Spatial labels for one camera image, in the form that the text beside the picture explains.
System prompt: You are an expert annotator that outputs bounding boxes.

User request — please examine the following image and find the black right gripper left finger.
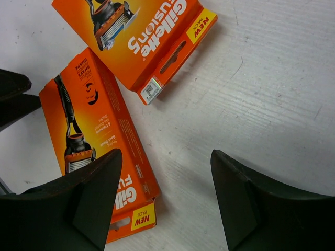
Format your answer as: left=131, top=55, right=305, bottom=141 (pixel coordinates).
left=1, top=149, right=122, bottom=250

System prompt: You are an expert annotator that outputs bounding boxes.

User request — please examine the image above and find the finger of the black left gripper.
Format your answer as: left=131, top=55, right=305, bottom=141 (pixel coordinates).
left=1, top=70, right=41, bottom=130

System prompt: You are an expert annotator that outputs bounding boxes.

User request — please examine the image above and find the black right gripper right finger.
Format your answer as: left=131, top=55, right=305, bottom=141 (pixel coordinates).
left=210, top=150, right=334, bottom=250

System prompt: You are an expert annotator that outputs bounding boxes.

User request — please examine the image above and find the orange Gillette Fusion5 box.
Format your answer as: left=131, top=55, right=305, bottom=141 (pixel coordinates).
left=39, top=48, right=160, bottom=242
left=52, top=0, right=218, bottom=105

